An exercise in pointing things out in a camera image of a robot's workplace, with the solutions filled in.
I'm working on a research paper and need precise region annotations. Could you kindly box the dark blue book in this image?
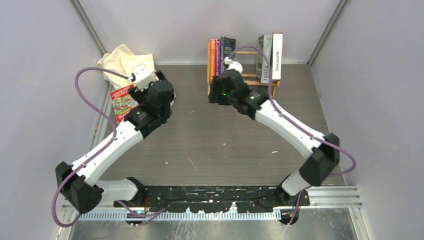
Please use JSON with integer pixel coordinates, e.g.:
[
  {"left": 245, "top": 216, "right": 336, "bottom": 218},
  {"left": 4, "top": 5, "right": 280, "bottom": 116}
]
[{"left": 220, "top": 36, "right": 236, "bottom": 73}]

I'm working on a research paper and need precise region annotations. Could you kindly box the wooden book rack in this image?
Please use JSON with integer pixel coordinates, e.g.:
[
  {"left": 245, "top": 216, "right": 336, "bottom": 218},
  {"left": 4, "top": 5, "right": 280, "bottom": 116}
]
[{"left": 206, "top": 39, "right": 282, "bottom": 97}]

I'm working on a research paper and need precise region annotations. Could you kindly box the purple cartoon book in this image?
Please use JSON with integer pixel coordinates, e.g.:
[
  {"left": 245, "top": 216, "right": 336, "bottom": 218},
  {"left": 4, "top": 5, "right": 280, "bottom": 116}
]
[{"left": 214, "top": 38, "right": 221, "bottom": 76}]

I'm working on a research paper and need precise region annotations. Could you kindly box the orange treehouse book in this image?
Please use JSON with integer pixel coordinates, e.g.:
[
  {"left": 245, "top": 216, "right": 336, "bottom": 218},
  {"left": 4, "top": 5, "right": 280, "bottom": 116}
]
[{"left": 209, "top": 39, "right": 216, "bottom": 83}]

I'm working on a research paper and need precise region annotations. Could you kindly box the grey ianra book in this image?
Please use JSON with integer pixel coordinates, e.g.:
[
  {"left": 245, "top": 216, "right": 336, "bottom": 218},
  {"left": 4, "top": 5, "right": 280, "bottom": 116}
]
[{"left": 255, "top": 34, "right": 273, "bottom": 84}]

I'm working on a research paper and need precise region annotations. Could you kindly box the white Decorate book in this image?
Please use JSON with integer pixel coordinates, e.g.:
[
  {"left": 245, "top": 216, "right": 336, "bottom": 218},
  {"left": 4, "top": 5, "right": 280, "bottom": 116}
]
[{"left": 271, "top": 32, "right": 284, "bottom": 81}]

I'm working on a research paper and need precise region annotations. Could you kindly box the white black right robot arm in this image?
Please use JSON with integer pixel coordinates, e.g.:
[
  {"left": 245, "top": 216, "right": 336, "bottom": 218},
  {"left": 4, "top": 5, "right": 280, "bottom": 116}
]
[{"left": 208, "top": 69, "right": 340, "bottom": 206}]

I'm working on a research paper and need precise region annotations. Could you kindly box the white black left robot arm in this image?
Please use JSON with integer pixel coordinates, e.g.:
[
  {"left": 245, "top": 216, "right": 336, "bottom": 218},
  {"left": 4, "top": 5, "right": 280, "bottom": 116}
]
[{"left": 55, "top": 70, "right": 175, "bottom": 214}]

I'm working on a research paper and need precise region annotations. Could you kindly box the red treehouse book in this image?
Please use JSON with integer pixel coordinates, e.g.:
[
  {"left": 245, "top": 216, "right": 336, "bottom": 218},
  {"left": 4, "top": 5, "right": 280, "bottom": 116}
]
[{"left": 110, "top": 84, "right": 139, "bottom": 124}]

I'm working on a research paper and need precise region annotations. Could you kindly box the cream cloth bag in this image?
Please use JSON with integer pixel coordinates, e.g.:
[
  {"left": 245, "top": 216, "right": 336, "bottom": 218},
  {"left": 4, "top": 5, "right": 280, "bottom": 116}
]
[{"left": 96, "top": 43, "right": 156, "bottom": 90}]

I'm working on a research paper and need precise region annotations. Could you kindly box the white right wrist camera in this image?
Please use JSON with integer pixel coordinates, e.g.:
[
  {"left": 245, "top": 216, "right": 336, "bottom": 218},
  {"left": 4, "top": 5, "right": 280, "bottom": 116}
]
[{"left": 223, "top": 56, "right": 243, "bottom": 74}]

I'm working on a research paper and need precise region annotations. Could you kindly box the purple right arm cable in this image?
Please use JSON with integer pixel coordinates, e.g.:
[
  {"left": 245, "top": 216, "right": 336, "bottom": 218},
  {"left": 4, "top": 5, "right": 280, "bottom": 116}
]
[{"left": 230, "top": 45, "right": 358, "bottom": 227}]

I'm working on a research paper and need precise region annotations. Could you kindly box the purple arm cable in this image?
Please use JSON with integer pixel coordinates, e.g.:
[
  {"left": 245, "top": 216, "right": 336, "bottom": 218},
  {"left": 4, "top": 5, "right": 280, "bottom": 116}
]
[
  {"left": 230, "top": 45, "right": 358, "bottom": 227},
  {"left": 51, "top": 67, "right": 167, "bottom": 228}
]

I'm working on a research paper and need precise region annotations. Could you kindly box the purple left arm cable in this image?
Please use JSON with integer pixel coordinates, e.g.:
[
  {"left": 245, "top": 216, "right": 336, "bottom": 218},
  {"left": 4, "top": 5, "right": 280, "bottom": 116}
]
[{"left": 51, "top": 67, "right": 167, "bottom": 228}]

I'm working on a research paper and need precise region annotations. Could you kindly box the black mounting base plate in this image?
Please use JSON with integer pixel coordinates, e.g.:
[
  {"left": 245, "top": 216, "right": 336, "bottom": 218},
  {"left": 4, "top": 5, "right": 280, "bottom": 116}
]
[{"left": 124, "top": 185, "right": 310, "bottom": 214}]

